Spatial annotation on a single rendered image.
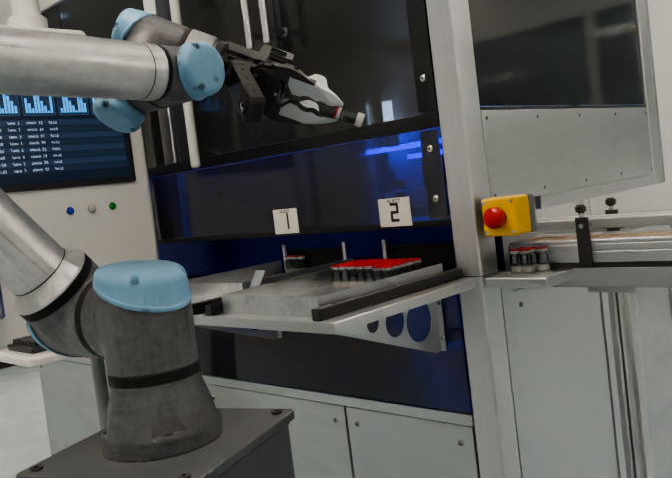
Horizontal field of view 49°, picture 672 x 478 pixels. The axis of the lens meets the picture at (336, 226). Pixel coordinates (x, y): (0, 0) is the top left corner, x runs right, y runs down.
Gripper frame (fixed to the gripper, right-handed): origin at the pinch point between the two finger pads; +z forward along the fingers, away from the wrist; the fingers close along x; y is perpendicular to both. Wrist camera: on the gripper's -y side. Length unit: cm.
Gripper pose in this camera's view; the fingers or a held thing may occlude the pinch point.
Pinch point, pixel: (331, 111)
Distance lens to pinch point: 116.0
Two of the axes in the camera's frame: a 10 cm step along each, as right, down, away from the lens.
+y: 1.6, -5.8, 8.0
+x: -2.9, 7.5, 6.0
